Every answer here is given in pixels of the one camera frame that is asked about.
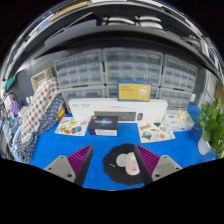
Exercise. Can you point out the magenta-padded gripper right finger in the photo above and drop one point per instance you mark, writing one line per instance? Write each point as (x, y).
(165, 168)

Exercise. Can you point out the teal object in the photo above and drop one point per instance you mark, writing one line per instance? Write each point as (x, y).
(10, 83)

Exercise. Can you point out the navy dotted fabric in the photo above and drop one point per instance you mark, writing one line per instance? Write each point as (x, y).
(46, 126)

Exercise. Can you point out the white keyboard retail box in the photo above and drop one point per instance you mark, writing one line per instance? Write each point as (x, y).
(83, 110)

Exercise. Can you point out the white and blue glove box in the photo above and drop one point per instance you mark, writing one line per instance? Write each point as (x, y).
(173, 126)

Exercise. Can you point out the white plant pot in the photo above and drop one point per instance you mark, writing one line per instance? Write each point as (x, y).
(203, 146)

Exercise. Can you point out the green leafy plant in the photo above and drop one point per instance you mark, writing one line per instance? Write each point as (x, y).
(210, 123)

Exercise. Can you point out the purple object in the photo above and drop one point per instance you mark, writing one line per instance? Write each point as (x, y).
(14, 108)

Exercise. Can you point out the white woven basket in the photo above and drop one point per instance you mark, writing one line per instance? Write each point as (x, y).
(41, 80)

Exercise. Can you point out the white dotted fabric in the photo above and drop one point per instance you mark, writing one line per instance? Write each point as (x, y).
(38, 106)

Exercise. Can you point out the dark metal shelf unit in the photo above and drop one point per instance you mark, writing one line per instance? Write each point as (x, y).
(110, 36)

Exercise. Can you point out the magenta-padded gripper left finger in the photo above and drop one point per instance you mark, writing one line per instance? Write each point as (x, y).
(63, 168)

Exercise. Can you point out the black cartoon-eyed mouse pad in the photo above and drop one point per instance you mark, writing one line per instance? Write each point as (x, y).
(113, 170)

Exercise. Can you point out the cream disposable gloves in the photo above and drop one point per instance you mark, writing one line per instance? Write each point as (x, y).
(182, 116)

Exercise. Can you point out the pink computer mouse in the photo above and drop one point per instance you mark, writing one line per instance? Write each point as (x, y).
(130, 163)

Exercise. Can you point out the yellow and blue box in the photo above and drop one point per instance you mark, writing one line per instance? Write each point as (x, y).
(133, 91)

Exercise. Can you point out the small black box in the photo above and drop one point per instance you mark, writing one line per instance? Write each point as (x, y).
(102, 124)

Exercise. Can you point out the cartoon sticker sheet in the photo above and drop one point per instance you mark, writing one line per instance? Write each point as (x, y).
(155, 133)
(71, 126)

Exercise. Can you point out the small orange object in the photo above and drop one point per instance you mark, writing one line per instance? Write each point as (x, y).
(61, 113)

